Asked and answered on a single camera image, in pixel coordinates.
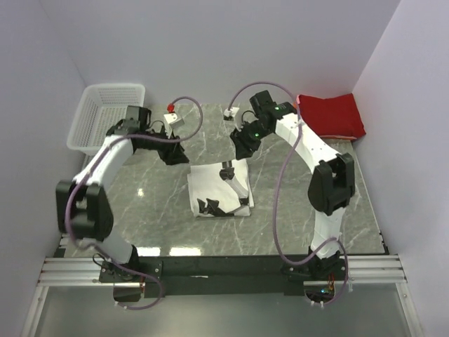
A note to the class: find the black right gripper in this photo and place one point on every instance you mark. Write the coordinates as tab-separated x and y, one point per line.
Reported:
242	145

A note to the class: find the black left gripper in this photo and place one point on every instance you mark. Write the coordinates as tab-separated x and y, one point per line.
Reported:
173	154

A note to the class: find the white t shirt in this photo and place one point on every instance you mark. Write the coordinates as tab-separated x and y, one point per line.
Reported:
220	190

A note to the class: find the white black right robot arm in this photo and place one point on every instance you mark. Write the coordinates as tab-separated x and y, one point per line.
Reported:
332	183

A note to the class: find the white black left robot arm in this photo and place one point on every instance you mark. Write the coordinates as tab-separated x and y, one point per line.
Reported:
83	209

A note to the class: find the white plastic basket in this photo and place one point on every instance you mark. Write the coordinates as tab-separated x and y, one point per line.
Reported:
100	107

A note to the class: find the folded red t shirt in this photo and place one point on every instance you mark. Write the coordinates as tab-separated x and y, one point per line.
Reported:
333	114

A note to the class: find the black base crossbar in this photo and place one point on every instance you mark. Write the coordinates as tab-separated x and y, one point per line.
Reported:
221	275

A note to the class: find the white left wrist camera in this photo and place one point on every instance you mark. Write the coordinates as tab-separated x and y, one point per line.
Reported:
172	120

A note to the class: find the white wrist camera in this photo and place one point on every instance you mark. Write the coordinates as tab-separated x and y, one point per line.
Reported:
172	120
230	114

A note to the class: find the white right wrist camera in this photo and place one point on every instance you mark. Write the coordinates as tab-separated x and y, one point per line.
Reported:
230	114

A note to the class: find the aluminium rail frame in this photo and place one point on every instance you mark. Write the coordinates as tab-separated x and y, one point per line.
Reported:
373	300

